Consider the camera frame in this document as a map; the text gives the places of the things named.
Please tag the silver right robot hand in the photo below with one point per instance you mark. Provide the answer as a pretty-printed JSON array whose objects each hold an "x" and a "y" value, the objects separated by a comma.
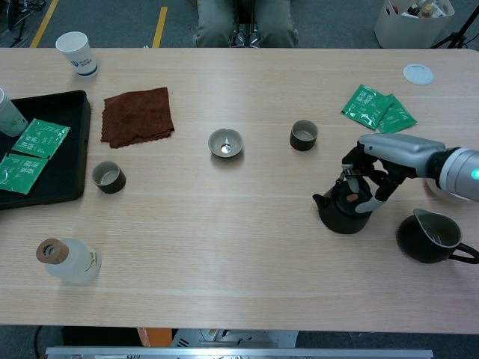
[{"x": 400, "y": 149}]

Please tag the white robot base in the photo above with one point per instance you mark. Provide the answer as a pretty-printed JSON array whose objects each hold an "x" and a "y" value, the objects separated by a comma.
[{"x": 232, "y": 338}]

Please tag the large white bowl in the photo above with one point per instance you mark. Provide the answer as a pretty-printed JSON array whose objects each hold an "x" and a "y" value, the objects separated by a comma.
[{"x": 438, "y": 194}]

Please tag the white round lid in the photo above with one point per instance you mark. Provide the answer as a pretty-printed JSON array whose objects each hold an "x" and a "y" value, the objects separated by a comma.
[{"x": 418, "y": 74}]

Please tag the dark cylindrical teacup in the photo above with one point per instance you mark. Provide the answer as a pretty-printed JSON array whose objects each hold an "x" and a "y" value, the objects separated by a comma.
[
  {"x": 303, "y": 144},
  {"x": 112, "y": 187}
]

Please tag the white storage bin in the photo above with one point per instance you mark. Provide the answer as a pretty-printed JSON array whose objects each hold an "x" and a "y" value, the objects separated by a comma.
[{"x": 408, "y": 30}]

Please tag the black tripod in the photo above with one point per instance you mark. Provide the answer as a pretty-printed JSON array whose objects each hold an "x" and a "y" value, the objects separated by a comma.
[{"x": 454, "y": 36}]

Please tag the grey flared tea bowl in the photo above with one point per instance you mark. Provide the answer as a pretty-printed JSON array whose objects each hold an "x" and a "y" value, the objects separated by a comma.
[{"x": 217, "y": 144}]

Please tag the person legs in grey trousers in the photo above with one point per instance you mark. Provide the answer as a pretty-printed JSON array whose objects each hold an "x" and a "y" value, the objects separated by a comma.
[{"x": 213, "y": 22}]

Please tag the brown microfibre cloth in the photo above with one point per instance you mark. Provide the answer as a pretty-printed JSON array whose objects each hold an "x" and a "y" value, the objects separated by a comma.
[{"x": 136, "y": 116}]

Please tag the orange panel under table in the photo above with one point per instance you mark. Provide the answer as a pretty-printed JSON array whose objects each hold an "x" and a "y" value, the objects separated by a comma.
[{"x": 153, "y": 336}]

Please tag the black plastic tray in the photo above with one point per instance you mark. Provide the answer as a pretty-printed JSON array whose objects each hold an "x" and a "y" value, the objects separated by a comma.
[{"x": 71, "y": 149}]

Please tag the white paper cup blue logo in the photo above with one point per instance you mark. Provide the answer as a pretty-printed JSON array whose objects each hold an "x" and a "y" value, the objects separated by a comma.
[{"x": 80, "y": 56}]

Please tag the frosted bottle with wooden lid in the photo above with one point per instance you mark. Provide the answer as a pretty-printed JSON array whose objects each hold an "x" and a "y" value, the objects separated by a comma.
[{"x": 78, "y": 261}]

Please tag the clear cup with green tea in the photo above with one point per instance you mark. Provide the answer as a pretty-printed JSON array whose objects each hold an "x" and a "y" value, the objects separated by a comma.
[{"x": 9, "y": 119}]

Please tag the aluminium profile rail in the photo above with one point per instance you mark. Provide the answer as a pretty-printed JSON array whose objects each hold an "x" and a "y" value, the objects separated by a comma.
[{"x": 239, "y": 352}]

